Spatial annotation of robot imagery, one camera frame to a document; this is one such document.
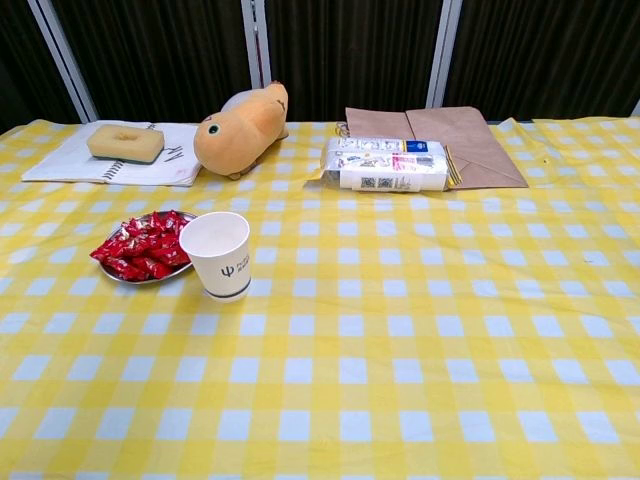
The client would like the red wrapped candy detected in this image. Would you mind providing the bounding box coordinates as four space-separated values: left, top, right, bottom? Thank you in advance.
149 210 190 232
105 258 147 282
119 234 161 257
89 243 122 264

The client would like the bowl of red candies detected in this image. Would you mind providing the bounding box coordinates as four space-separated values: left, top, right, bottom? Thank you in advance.
98 210 199 285

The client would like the white spiral notebook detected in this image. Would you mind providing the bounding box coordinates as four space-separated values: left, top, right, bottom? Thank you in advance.
20 119 204 188

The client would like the orange plush toy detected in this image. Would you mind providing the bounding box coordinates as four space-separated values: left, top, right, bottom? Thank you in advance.
193 81 290 180

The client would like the white snack package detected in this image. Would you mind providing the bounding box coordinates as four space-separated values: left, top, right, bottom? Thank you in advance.
304 137 464 192

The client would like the black pleated curtain panel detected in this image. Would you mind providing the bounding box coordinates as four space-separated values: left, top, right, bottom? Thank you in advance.
49 0 254 124
0 0 84 135
443 0 640 121
264 0 445 123

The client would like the tan wooden block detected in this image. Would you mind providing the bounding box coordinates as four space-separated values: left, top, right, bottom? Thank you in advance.
86 124 166 162

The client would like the brown paper bag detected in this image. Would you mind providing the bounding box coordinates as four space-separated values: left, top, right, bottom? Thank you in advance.
335 105 530 190

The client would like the yellow white checked tablecloth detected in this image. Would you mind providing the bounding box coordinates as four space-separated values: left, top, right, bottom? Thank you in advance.
0 117 640 480

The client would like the white paper cup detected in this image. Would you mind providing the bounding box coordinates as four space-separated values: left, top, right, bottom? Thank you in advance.
178 211 251 304

